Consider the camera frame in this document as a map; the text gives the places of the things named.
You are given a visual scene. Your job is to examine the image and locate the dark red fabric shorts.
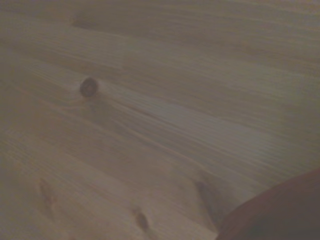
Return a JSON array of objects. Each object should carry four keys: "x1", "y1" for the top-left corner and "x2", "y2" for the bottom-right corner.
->
[{"x1": 215, "y1": 168, "x2": 320, "y2": 240}]

